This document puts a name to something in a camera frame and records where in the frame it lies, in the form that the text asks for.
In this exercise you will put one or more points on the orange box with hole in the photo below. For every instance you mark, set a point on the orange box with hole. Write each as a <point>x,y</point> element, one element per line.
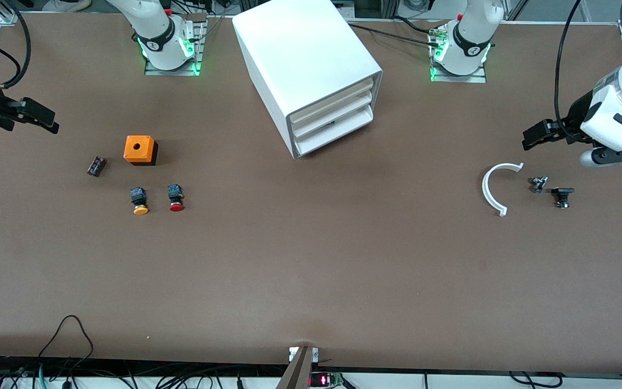
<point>139,148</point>

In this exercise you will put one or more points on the small black contact block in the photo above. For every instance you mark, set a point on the small black contact block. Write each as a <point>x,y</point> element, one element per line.
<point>96,166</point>

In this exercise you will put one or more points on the black push button part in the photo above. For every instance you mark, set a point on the black push button part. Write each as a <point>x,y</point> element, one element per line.
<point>562,195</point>

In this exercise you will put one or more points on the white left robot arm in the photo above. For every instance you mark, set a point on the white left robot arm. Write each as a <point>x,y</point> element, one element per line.
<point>467,32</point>

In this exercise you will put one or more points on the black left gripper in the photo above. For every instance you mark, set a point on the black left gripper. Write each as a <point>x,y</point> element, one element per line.
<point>579,115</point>

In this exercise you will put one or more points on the camera mounting pole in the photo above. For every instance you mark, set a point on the camera mounting pole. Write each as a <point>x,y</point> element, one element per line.
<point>297,370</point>

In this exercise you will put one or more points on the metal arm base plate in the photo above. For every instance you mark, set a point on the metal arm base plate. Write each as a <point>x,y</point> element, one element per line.
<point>459,79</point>
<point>173,72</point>

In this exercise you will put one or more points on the small grey black part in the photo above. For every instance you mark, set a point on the small grey black part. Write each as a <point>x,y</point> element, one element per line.
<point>539,184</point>

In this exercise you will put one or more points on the white curved plastic piece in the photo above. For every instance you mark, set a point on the white curved plastic piece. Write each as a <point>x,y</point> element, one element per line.
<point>486,189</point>

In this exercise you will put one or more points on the device with red display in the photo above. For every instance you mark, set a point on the device with red display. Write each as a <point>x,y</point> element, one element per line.
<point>323,380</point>

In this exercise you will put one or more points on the yellow push button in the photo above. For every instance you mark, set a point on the yellow push button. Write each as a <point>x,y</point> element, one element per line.
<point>139,201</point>

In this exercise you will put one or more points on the red push button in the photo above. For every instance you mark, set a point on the red push button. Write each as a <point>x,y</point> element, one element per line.
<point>175,199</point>

